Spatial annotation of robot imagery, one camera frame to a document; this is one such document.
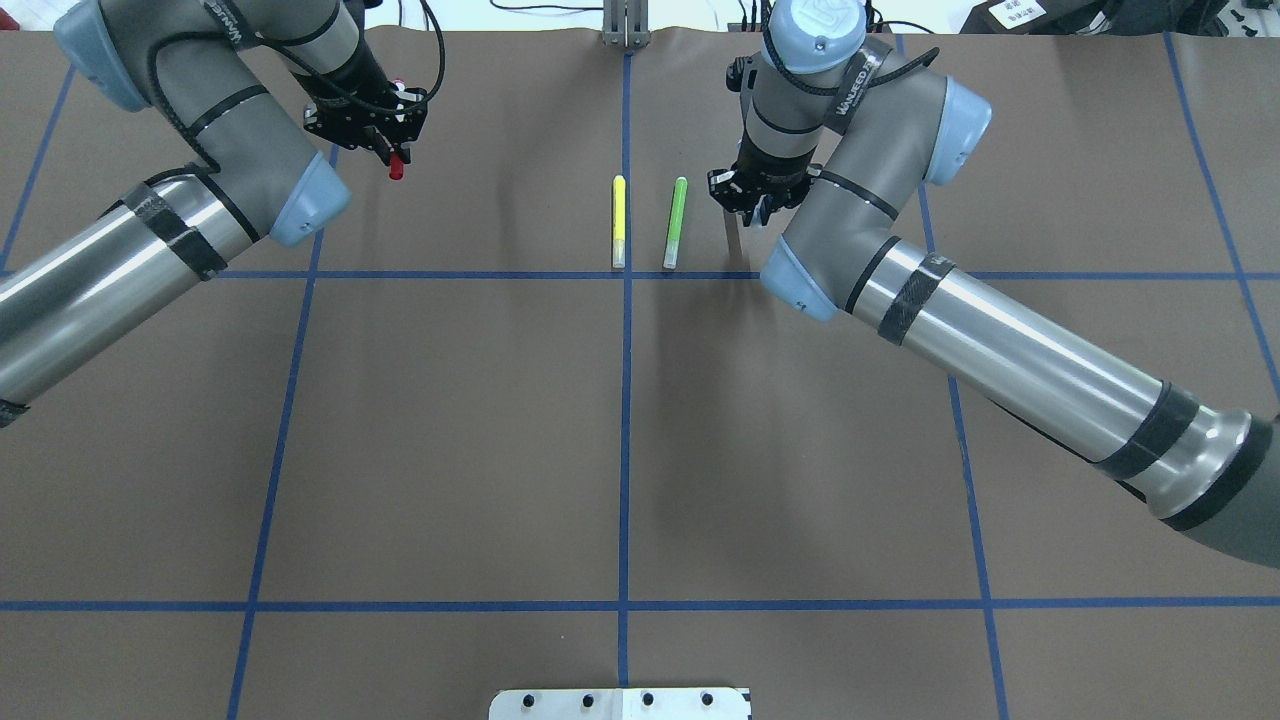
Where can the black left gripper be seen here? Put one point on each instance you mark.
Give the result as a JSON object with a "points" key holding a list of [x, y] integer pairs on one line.
{"points": [[357, 82]]}

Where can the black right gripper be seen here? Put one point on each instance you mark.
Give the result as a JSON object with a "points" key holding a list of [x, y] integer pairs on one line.
{"points": [[771, 167]]}

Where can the red white whiteboard marker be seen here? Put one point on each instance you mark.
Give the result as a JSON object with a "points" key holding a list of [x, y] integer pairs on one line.
{"points": [[396, 162]]}

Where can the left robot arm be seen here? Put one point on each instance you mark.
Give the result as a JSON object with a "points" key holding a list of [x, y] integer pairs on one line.
{"points": [[255, 90]]}

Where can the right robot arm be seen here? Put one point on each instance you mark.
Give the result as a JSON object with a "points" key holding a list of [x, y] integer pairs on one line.
{"points": [[841, 130]]}

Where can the green highlighter pen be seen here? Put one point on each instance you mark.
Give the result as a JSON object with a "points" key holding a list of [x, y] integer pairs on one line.
{"points": [[675, 224]]}

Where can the yellow highlighter pen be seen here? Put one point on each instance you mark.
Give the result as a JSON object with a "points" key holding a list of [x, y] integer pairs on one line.
{"points": [[618, 222]]}

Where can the aluminium frame post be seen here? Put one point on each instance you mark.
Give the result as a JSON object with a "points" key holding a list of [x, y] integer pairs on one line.
{"points": [[625, 24]]}

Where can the white camera stand pillar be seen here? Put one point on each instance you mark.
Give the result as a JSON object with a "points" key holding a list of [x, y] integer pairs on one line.
{"points": [[623, 703]]}

